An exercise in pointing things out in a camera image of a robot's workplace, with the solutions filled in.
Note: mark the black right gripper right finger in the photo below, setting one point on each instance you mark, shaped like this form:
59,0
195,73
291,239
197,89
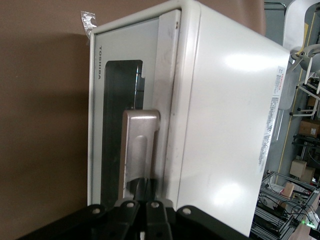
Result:
170,222

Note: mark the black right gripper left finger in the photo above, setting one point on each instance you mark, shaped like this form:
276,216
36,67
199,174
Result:
120,220

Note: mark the white toaster oven body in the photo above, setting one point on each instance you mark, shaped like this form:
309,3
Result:
225,112

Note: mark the printed oven label sticker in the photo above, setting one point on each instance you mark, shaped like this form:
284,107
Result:
271,112

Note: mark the aluminium profile rack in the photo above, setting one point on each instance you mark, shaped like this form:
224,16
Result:
282,215

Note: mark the light cardboard box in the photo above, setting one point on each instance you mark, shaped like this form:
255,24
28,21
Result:
300,170

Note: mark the brown cardboard box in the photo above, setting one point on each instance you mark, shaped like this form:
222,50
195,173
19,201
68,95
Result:
308,128

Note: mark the clear tape piece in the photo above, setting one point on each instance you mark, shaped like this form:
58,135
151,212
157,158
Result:
87,23

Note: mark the white plastic chair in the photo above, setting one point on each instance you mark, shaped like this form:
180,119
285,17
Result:
292,25

